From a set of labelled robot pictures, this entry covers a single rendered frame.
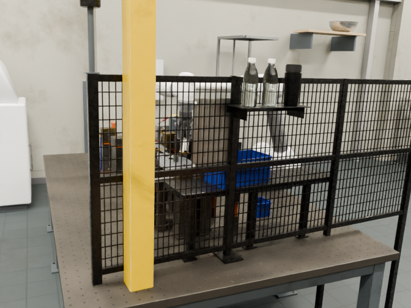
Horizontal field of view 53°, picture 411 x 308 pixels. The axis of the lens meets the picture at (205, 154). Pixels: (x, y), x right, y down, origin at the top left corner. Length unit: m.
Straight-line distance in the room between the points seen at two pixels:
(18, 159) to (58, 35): 1.64
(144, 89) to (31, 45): 3.90
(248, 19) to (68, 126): 2.86
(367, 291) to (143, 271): 1.23
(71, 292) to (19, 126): 2.88
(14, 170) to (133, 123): 3.13
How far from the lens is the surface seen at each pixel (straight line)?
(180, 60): 5.65
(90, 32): 1.57
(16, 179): 4.58
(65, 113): 5.39
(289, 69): 1.84
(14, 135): 4.47
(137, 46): 1.49
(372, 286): 2.38
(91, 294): 1.76
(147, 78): 1.51
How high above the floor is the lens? 1.62
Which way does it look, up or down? 13 degrees down
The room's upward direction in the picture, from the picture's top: 2 degrees clockwise
